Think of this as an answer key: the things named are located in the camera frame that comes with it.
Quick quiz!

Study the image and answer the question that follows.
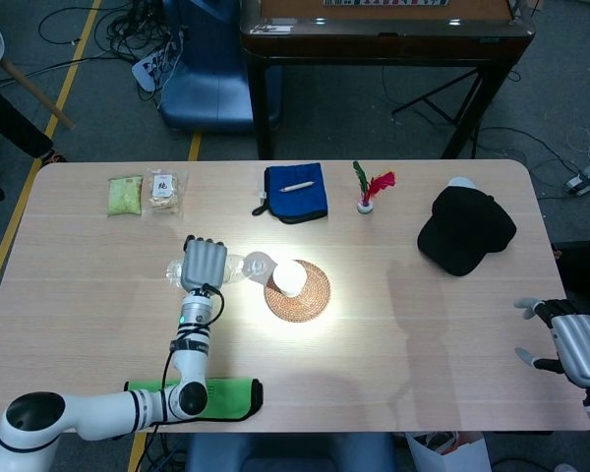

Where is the round woven rattan coaster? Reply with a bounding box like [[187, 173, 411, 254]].
[[264, 260, 333, 324]]

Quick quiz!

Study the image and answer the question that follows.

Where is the black baseball cap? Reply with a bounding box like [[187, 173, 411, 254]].
[[416, 176, 518, 278]]

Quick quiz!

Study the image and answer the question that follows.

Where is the green snack packet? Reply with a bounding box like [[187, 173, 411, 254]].
[[106, 175, 145, 218]]

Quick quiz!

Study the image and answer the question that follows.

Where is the white power strip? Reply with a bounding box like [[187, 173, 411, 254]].
[[131, 43, 184, 93]]

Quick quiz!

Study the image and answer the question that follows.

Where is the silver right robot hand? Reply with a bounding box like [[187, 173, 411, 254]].
[[513, 296, 590, 390]]

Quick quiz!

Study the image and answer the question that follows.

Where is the beige pen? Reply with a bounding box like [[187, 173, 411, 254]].
[[278, 179, 317, 194]]

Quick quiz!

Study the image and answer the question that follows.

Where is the black tripod stand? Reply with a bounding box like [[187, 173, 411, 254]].
[[391, 68, 484, 130]]

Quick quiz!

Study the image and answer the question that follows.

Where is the clear biscuit packet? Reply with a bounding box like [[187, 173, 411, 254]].
[[144, 167, 190, 218]]

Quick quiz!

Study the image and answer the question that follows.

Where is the person's leg in black trousers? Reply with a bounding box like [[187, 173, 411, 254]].
[[0, 73, 55, 159]]

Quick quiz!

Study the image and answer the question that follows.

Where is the clear plastic bottle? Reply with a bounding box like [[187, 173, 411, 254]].
[[165, 251, 272, 289]]

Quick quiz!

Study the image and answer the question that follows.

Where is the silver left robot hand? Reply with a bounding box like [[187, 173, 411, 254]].
[[179, 235, 229, 297]]

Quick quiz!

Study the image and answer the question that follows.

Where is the white paper cup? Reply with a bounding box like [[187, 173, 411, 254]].
[[270, 262, 307, 298]]

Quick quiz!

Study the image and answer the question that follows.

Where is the dark wooden mahjong table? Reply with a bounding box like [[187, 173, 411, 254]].
[[238, 0, 533, 160]]

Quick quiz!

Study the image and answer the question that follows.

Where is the blue fabric pouch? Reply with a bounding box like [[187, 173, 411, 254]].
[[251, 162, 330, 226]]

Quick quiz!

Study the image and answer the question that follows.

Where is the blue chair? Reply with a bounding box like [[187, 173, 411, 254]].
[[157, 0, 283, 134]]

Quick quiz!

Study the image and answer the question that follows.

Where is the grey power strip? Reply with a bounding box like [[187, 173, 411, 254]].
[[563, 162, 590, 197]]

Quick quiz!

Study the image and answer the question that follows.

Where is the green microfiber towel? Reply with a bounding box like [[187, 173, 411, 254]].
[[123, 376, 265, 424]]

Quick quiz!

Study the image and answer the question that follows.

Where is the red green feather shuttlecock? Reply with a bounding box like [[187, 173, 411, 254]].
[[351, 159, 397, 215]]

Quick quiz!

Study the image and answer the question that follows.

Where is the white paper bag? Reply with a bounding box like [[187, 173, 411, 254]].
[[404, 430, 494, 472]]

